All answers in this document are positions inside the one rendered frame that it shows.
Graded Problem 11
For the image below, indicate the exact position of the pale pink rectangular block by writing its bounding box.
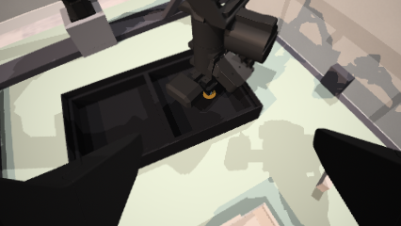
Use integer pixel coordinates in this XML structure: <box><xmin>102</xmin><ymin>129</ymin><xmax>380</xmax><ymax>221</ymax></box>
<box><xmin>316</xmin><ymin>171</ymin><xmax>332</xmax><ymax>192</ymax></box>

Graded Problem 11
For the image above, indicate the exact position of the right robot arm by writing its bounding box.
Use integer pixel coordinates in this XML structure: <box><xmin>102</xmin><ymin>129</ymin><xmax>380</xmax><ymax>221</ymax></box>
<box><xmin>60</xmin><ymin>0</ymin><xmax>279</xmax><ymax>93</ymax></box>

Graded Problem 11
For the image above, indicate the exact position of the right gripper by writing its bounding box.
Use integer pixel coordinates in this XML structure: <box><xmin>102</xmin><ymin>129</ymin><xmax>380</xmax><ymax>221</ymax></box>
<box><xmin>166</xmin><ymin>40</ymin><xmax>226</xmax><ymax>108</ymax></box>

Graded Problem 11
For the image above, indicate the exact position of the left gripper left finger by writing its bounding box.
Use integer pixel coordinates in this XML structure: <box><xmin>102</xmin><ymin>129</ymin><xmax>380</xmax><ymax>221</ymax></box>
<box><xmin>0</xmin><ymin>133</ymin><xmax>143</xmax><ymax>226</ymax></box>

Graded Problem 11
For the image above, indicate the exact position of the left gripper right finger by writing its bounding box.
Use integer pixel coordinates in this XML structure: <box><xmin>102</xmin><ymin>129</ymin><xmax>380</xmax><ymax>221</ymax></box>
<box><xmin>313</xmin><ymin>128</ymin><xmax>401</xmax><ymax>226</ymax></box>

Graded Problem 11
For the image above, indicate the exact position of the orange round disc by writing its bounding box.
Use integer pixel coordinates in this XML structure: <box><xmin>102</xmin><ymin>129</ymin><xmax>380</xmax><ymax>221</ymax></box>
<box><xmin>203</xmin><ymin>90</ymin><xmax>216</xmax><ymax>99</ymax></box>

